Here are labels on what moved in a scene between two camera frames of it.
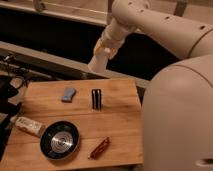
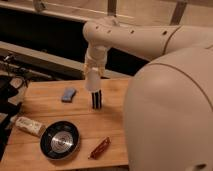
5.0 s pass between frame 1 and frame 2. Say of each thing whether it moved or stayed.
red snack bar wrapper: stayed
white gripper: moved
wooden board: stayed
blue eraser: stayed
